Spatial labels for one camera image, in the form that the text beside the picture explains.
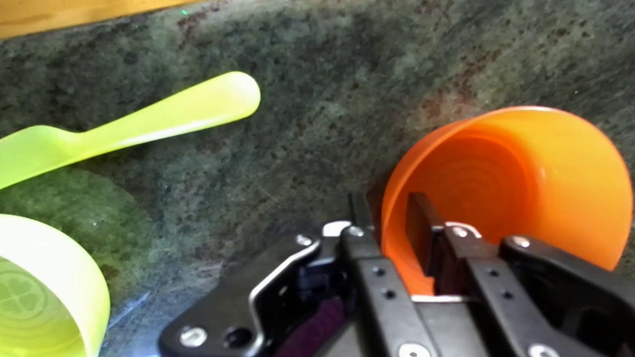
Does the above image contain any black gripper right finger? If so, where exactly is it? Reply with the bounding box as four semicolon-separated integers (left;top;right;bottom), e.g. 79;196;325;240
404;190;563;357

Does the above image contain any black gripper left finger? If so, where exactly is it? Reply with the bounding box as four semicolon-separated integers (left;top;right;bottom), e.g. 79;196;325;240
337;192;442;357

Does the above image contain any orange plastic bowl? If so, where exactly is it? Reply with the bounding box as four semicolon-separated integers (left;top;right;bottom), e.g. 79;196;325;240
379;105;635;298

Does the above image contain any purple plastic bowl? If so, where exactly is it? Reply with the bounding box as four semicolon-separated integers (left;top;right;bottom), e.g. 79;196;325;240
273;294;349;357

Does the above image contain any lime green plastic knife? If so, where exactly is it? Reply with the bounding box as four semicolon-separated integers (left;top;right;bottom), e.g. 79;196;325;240
0;69;264;192

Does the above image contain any lime green plastic bowl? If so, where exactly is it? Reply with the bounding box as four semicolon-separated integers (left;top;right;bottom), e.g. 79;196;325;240
0;212;113;357

